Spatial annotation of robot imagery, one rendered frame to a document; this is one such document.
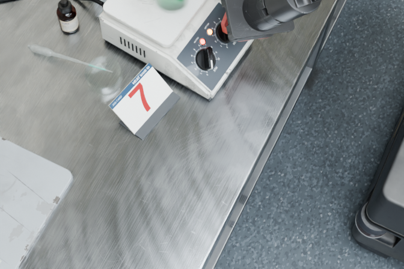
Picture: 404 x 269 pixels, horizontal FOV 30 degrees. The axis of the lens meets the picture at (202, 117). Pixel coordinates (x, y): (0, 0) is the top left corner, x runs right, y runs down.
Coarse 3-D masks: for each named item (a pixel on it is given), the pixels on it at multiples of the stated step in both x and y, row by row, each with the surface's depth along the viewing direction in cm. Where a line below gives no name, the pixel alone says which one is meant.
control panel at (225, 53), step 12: (216, 12) 112; (204, 24) 111; (216, 24) 112; (204, 36) 111; (216, 36) 112; (192, 48) 110; (204, 48) 110; (216, 48) 111; (228, 48) 112; (240, 48) 113; (180, 60) 108; (192, 60) 109; (216, 60) 111; (228, 60) 112; (192, 72) 109; (204, 72) 110; (216, 72) 111; (204, 84) 110; (216, 84) 111
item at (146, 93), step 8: (152, 72) 111; (144, 80) 110; (152, 80) 111; (160, 80) 112; (136, 88) 110; (144, 88) 110; (152, 88) 111; (160, 88) 112; (168, 88) 112; (128, 96) 109; (136, 96) 110; (144, 96) 110; (152, 96) 111; (160, 96) 112; (120, 104) 108; (128, 104) 109; (136, 104) 110; (144, 104) 110; (152, 104) 111; (120, 112) 108; (128, 112) 109; (136, 112) 110; (144, 112) 110; (128, 120) 109; (136, 120) 110
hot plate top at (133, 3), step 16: (112, 0) 109; (128, 0) 110; (144, 0) 110; (192, 0) 110; (112, 16) 108; (128, 16) 108; (144, 16) 108; (160, 16) 108; (176, 16) 109; (192, 16) 109; (144, 32) 107; (160, 32) 107; (176, 32) 107
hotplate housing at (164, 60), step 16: (208, 0) 112; (112, 32) 112; (128, 32) 110; (192, 32) 110; (128, 48) 113; (144, 48) 110; (160, 48) 108; (176, 48) 109; (160, 64) 111; (176, 64) 109; (176, 80) 112; (192, 80) 109; (224, 80) 112; (208, 96) 111
